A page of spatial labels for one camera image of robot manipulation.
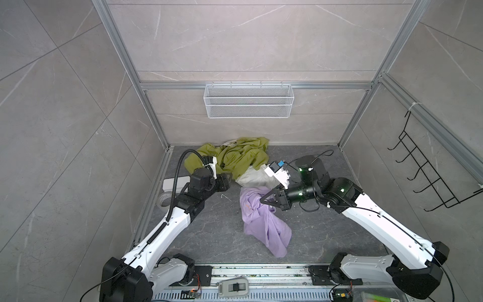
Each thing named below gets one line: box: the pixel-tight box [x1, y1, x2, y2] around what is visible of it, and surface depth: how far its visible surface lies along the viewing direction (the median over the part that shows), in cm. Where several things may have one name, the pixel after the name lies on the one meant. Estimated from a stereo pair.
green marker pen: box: [372, 294, 392, 302], surface depth 70 cm
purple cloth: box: [238, 186, 292, 258], surface depth 66 cm
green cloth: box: [184, 136, 270, 179], surface depth 103 cm
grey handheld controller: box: [218, 277, 250, 298], surface depth 70 cm
